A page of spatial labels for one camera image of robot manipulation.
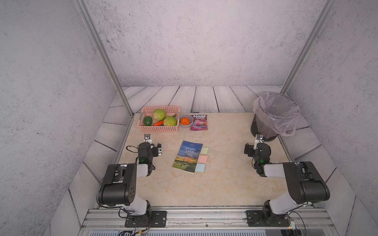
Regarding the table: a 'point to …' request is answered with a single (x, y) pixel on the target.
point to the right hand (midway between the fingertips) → (257, 143)
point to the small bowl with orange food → (185, 120)
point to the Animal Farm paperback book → (188, 156)
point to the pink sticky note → (202, 159)
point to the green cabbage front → (170, 121)
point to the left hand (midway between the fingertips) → (152, 143)
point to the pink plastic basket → (148, 110)
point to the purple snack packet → (199, 122)
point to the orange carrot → (159, 123)
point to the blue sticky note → (200, 167)
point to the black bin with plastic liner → (275, 114)
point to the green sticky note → (204, 151)
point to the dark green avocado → (147, 120)
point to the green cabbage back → (159, 114)
